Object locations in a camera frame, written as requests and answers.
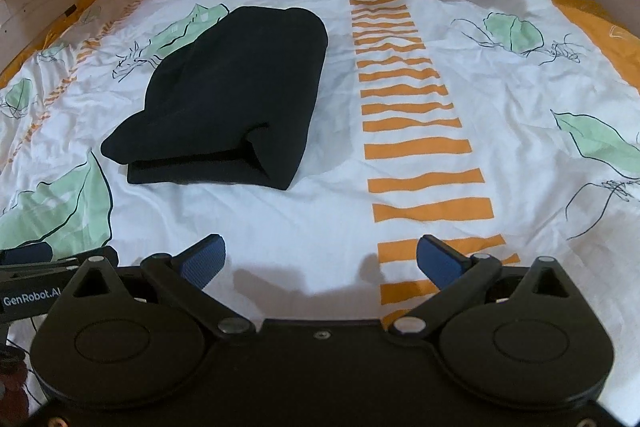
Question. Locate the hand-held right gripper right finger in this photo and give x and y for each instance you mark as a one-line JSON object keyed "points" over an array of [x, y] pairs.
{"points": [[440, 263]]}

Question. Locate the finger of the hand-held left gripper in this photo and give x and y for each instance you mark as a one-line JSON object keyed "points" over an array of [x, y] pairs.
{"points": [[85, 257], [25, 253]]}

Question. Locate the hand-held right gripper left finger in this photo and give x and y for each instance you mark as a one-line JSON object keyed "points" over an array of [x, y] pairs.
{"points": [[202, 264]]}

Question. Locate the black hoodie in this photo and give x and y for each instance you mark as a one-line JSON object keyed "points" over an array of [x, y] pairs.
{"points": [[225, 82]]}

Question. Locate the white leaf-print duvet cover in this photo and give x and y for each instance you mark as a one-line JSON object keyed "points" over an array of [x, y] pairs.
{"points": [[525, 107]]}

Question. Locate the orange bed sheet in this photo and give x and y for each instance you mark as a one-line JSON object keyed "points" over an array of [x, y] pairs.
{"points": [[590, 2]]}

